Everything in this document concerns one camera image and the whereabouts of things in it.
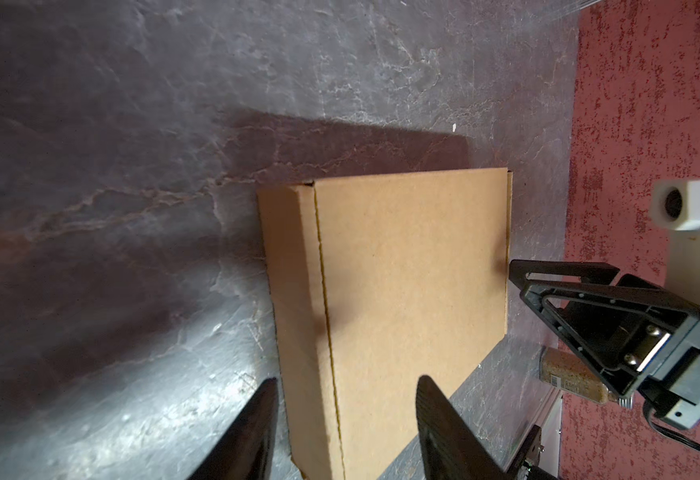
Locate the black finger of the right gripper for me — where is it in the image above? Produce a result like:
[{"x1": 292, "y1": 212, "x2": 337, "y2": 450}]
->
[{"x1": 509, "y1": 259, "x2": 700, "y2": 396}]

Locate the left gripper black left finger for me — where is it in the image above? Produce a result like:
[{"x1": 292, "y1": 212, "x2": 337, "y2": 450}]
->
[{"x1": 189, "y1": 378, "x2": 278, "y2": 480}]

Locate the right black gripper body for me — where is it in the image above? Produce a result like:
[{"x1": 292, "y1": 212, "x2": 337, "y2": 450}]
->
[{"x1": 638, "y1": 320, "x2": 700, "y2": 429}]

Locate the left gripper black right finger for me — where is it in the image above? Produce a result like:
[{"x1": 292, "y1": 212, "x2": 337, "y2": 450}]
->
[{"x1": 415, "y1": 375, "x2": 506, "y2": 479}]

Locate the brown cardboard box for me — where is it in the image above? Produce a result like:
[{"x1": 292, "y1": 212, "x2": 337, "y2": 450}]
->
[{"x1": 257, "y1": 168, "x2": 512, "y2": 479}]

